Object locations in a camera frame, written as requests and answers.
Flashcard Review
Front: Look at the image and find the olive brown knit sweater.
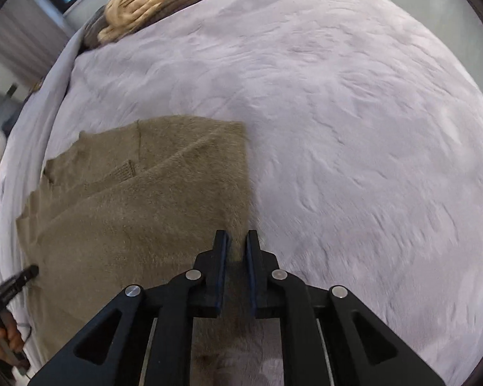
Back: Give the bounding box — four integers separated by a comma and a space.
16, 116, 268, 385

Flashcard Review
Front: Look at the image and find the person's left hand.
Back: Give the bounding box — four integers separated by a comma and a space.
0, 310, 24, 366

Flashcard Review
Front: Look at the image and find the light grey bed sheet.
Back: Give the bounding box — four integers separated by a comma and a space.
0, 29, 83, 282

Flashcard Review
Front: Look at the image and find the light grey plush bed blanket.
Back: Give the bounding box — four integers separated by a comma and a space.
0, 0, 483, 386

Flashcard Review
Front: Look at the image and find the grey upholstered chair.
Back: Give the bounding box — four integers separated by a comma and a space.
0, 93, 22, 137

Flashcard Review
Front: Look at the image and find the grey pleated curtain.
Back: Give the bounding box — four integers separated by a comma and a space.
0, 0, 75, 86

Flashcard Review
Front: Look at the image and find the dark brown fuzzy pillow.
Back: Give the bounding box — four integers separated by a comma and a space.
82, 5, 117, 51

